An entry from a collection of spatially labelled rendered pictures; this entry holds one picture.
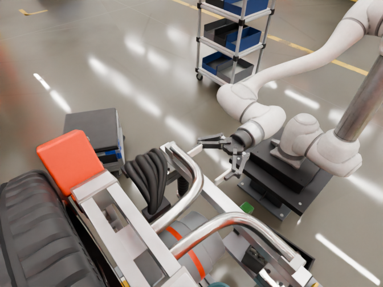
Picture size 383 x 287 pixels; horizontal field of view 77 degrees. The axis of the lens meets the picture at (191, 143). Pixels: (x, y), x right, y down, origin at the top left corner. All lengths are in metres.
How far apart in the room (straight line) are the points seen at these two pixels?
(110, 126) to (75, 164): 1.26
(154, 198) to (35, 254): 0.26
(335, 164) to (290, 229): 0.57
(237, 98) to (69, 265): 0.81
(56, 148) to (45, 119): 2.08
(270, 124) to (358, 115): 0.43
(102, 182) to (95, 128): 1.30
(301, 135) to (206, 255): 0.93
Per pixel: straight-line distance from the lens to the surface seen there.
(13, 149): 2.35
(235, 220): 0.49
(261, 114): 0.92
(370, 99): 1.19
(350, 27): 1.10
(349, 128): 1.25
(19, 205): 0.38
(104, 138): 1.62
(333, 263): 1.72
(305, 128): 1.34
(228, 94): 0.98
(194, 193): 0.50
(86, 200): 0.40
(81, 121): 1.80
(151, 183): 0.51
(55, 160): 0.44
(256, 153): 1.48
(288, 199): 1.43
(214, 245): 0.58
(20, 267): 0.33
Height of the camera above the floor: 1.44
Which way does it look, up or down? 47 degrees down
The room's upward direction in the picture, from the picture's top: 1 degrees clockwise
